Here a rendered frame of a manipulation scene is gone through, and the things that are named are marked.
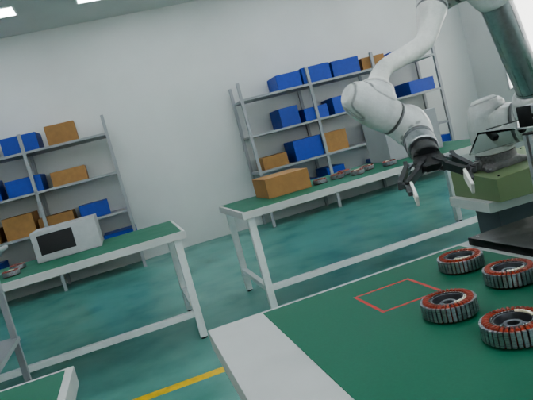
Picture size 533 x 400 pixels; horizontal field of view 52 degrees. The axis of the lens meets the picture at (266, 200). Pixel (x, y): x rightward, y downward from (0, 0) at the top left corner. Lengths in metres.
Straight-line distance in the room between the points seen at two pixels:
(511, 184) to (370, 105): 0.80
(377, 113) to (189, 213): 6.38
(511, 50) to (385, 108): 0.63
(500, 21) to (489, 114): 0.41
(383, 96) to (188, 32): 6.60
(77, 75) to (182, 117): 1.48
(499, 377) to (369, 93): 0.89
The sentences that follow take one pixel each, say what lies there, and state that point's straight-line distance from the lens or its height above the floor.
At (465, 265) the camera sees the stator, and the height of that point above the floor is 0.77.
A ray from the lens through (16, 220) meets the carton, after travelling 7.33.
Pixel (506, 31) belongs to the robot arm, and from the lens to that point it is 2.04.
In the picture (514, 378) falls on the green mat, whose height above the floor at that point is 0.75.
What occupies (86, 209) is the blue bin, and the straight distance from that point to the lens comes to 7.21.
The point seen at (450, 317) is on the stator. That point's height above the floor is 0.77.
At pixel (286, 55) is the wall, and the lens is 8.29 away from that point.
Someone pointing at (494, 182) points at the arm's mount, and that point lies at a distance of 2.17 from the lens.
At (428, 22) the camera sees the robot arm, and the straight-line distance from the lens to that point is 1.90.
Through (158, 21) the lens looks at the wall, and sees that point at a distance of 8.05.
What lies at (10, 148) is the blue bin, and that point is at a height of 1.87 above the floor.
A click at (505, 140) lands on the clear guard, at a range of 1.64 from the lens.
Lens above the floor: 1.19
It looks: 6 degrees down
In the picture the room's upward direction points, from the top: 15 degrees counter-clockwise
